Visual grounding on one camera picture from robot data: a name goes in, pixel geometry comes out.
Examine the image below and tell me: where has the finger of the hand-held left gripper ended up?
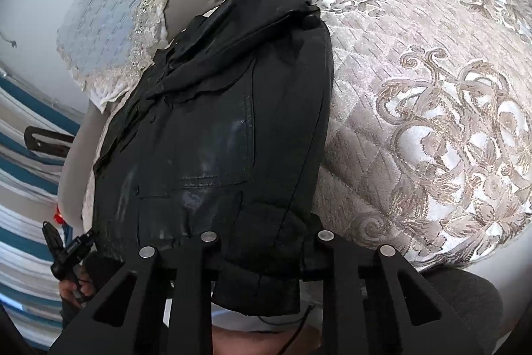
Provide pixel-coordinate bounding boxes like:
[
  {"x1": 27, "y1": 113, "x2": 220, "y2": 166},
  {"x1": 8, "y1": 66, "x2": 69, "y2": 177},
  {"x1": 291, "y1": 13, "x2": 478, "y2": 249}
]
[{"x1": 24, "y1": 126, "x2": 78, "y2": 153}]

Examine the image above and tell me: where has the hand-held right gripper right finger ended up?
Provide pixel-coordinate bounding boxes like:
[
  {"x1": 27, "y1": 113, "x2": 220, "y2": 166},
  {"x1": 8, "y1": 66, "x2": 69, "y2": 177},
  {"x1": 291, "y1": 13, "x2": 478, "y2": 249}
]
[{"x1": 301, "y1": 230, "x2": 485, "y2": 355}]

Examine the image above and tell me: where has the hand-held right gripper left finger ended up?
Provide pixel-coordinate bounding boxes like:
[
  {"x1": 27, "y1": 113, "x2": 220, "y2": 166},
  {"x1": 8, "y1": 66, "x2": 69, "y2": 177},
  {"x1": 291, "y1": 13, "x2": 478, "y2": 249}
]
[{"x1": 50, "y1": 231, "x2": 222, "y2": 355}]

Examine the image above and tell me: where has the black leather jacket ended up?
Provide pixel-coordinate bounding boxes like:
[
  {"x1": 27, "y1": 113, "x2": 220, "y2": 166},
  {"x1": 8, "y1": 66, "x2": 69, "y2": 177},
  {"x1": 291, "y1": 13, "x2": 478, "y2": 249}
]
[{"x1": 89, "y1": 0, "x2": 335, "y2": 316}]

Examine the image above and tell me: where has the person's left hand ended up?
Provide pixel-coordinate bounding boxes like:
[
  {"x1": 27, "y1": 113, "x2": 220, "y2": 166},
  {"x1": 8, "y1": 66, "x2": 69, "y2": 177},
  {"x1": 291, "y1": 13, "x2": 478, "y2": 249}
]
[{"x1": 58, "y1": 278, "x2": 97, "y2": 308}]

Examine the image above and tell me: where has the blue white striped rug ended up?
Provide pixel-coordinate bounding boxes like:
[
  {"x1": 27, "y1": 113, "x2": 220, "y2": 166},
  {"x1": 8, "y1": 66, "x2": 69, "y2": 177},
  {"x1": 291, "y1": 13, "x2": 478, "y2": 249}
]
[{"x1": 0, "y1": 72, "x2": 84, "y2": 351}]

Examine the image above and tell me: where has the dark grey cloth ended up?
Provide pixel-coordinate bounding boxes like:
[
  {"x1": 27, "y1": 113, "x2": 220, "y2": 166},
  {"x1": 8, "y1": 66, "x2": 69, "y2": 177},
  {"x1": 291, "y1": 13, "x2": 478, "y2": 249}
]
[{"x1": 418, "y1": 268, "x2": 504, "y2": 355}]

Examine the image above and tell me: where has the white lace cover cloth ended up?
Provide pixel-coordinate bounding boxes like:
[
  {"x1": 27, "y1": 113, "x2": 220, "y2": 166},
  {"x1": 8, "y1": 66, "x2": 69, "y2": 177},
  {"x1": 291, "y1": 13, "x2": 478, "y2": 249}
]
[{"x1": 56, "y1": 0, "x2": 354, "y2": 112}]

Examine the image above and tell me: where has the beige patterned quilted bedspread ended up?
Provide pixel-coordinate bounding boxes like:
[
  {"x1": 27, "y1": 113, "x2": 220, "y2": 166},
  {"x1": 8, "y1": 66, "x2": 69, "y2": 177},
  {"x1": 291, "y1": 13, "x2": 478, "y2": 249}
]
[{"x1": 81, "y1": 0, "x2": 532, "y2": 272}]

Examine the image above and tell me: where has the thin black cable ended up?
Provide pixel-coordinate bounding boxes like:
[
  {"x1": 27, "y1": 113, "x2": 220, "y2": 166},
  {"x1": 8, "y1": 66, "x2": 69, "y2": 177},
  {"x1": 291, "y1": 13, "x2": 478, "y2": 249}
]
[{"x1": 255, "y1": 303, "x2": 317, "y2": 355}]

